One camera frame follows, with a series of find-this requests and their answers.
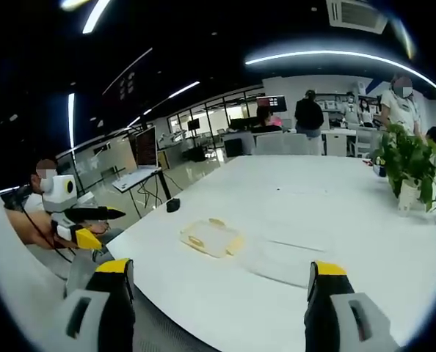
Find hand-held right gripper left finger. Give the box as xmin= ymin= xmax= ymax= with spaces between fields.
xmin=62 ymin=258 xmax=137 ymax=352

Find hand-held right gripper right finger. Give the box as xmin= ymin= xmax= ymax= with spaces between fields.
xmin=304 ymin=260 xmax=401 ymax=352

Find person's upper body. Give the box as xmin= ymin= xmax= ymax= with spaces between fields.
xmin=21 ymin=159 xmax=59 ymax=216

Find black laptop stand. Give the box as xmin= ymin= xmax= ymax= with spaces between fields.
xmin=128 ymin=169 xmax=172 ymax=221

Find white curved object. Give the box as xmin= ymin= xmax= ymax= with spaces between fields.
xmin=0 ymin=126 xmax=70 ymax=352

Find open laptop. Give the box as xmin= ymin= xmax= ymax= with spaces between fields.
xmin=112 ymin=125 xmax=163 ymax=192

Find clear plastic sheet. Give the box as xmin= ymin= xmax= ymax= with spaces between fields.
xmin=260 ymin=219 xmax=335 ymax=254

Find clear plastic box yellow clips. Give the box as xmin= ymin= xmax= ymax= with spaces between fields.
xmin=179 ymin=218 xmax=244 ymax=260

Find black screen on stand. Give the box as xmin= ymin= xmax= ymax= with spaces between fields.
xmin=187 ymin=119 xmax=201 ymax=148

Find white cabinet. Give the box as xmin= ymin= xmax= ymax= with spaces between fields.
xmin=321 ymin=130 xmax=352 ymax=157

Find green potted plant white pot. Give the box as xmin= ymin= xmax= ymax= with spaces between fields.
xmin=372 ymin=122 xmax=436 ymax=218

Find long curved ceiling light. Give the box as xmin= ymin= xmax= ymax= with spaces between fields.
xmin=244 ymin=49 xmax=436 ymax=91

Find ceiling air vent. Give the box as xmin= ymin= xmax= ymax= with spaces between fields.
xmin=325 ymin=0 xmax=388 ymax=34

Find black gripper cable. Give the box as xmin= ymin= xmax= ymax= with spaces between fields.
xmin=19 ymin=205 xmax=75 ymax=263

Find wall monitor red screen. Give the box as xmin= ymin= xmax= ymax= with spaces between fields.
xmin=255 ymin=95 xmax=289 ymax=113

